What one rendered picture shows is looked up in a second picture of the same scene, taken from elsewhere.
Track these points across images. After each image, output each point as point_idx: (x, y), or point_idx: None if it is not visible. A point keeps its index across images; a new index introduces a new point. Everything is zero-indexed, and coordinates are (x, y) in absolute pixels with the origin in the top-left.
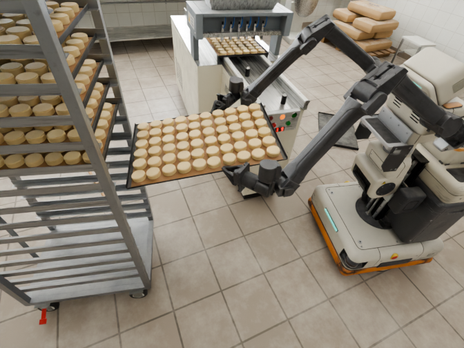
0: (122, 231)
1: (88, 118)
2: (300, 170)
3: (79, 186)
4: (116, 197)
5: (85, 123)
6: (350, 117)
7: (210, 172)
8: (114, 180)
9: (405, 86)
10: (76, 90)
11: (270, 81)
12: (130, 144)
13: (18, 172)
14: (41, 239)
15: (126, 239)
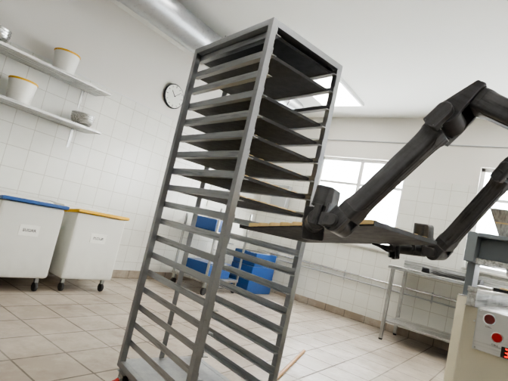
0: (211, 275)
1: (249, 152)
2: (352, 196)
3: (218, 212)
4: (227, 227)
5: (243, 150)
6: (416, 137)
7: (297, 225)
8: (262, 305)
9: (497, 103)
10: (252, 131)
11: (461, 226)
12: (294, 266)
13: (205, 191)
14: (176, 267)
15: (207, 292)
